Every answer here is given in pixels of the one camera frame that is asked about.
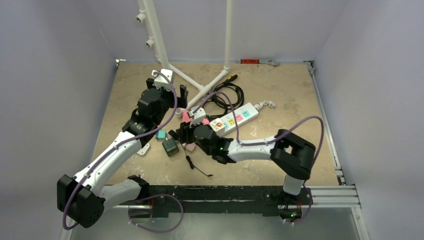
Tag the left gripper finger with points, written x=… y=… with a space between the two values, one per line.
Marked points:
x=183 y=98
x=150 y=83

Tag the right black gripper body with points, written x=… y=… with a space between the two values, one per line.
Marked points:
x=185 y=131

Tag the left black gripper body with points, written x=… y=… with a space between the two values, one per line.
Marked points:
x=167 y=98

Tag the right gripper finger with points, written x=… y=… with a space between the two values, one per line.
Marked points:
x=183 y=138
x=187 y=128

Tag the pink power socket block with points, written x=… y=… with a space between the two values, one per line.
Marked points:
x=186 y=118

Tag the pink plug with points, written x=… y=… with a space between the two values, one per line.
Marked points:
x=190 y=147

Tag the green plug adapter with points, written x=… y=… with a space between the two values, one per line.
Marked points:
x=170 y=147

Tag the white orange plug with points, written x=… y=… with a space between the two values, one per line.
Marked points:
x=218 y=126

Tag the white power strip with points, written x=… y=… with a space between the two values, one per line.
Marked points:
x=243 y=115

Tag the teal plug adapter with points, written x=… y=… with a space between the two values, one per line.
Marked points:
x=161 y=135

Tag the black plug with cable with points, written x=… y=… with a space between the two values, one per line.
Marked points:
x=188 y=152

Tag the white USB plug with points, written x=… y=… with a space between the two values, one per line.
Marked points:
x=144 y=150

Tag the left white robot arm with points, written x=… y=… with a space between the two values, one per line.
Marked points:
x=83 y=197

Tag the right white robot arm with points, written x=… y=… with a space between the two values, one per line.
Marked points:
x=291 y=153

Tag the red adjustable wrench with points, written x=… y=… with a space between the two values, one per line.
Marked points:
x=270 y=62

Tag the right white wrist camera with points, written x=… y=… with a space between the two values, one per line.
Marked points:
x=197 y=117

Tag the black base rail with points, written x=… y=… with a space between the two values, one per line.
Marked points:
x=268 y=201

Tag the white PVC pipe frame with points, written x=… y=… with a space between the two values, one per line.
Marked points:
x=190 y=31

